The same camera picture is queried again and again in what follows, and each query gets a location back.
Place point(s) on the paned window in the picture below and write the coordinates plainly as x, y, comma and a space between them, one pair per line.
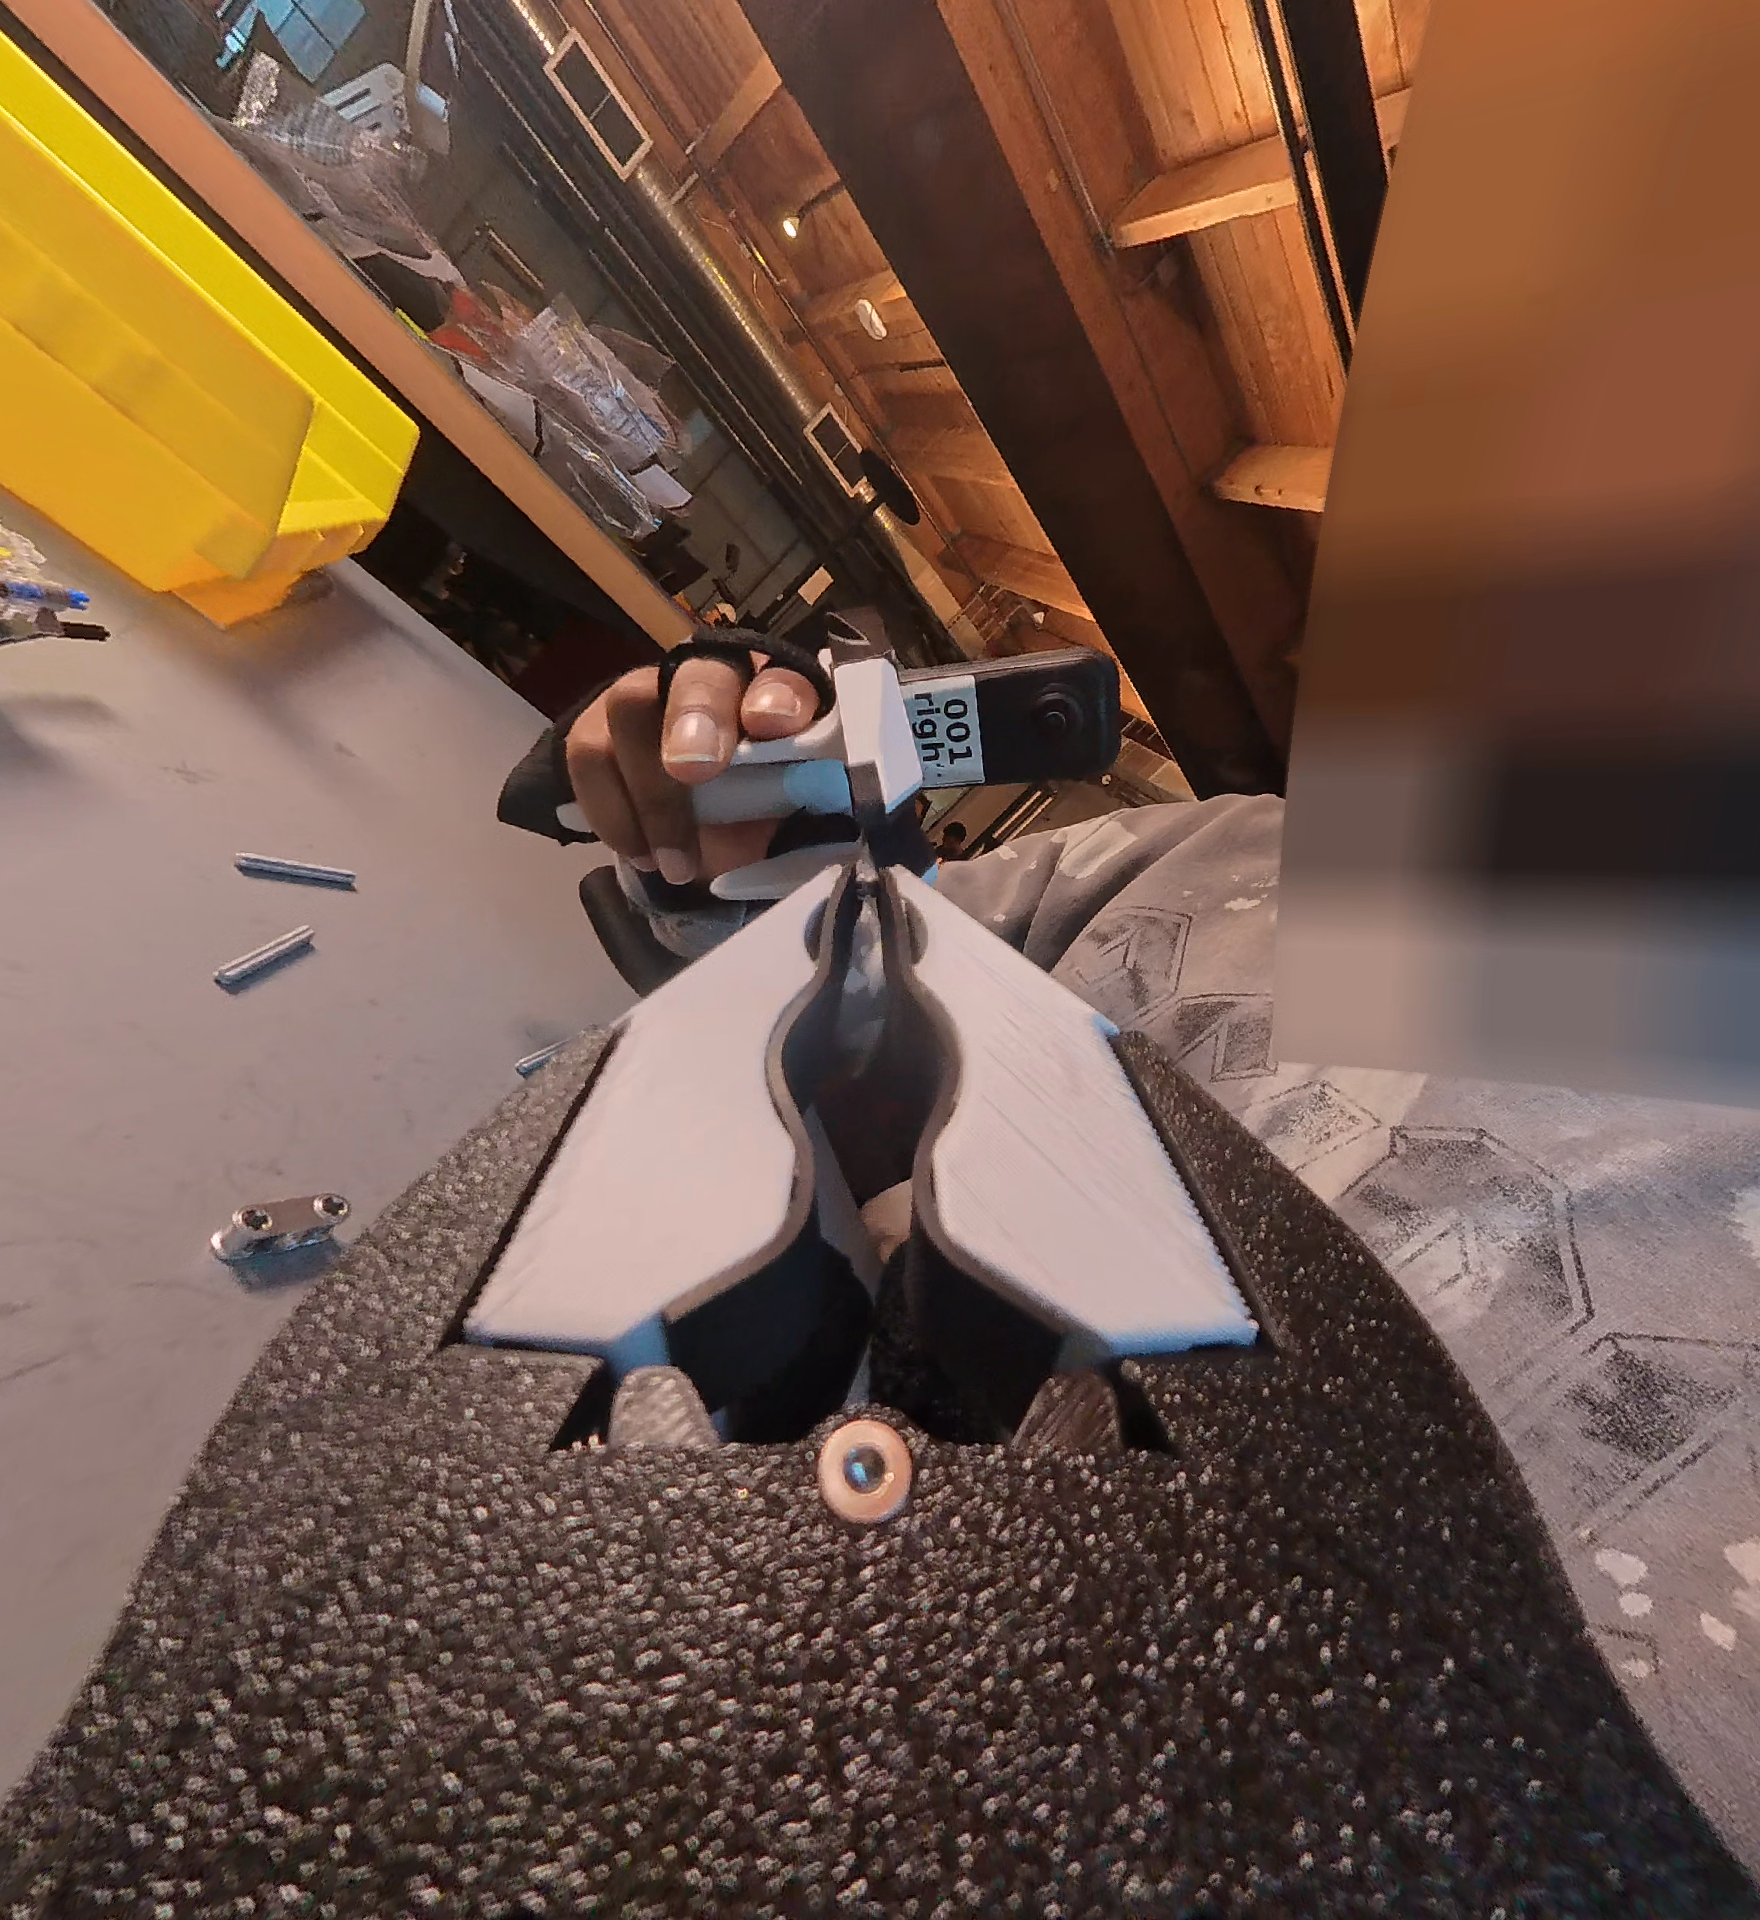
281, 30

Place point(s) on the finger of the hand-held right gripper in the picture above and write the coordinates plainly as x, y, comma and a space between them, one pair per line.
873, 734
783, 877

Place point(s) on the yellow bin with blue pins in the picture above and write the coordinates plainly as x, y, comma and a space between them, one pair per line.
70, 301

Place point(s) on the metal air vent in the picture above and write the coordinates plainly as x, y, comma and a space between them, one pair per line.
594, 96
835, 441

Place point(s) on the dark grey connector piece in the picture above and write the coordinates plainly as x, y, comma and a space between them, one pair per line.
860, 908

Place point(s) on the long wooden table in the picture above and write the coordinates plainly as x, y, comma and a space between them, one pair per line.
370, 314

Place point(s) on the metal air duct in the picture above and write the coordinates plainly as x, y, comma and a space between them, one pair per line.
760, 328

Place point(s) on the black round floor lamp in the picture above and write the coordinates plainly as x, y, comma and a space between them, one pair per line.
888, 489

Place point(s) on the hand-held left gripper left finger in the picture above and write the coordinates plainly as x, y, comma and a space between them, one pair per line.
640, 1183

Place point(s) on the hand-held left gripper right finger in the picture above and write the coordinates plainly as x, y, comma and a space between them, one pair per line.
1091, 1183

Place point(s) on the clear plastic bags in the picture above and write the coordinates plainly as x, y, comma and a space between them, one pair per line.
564, 375

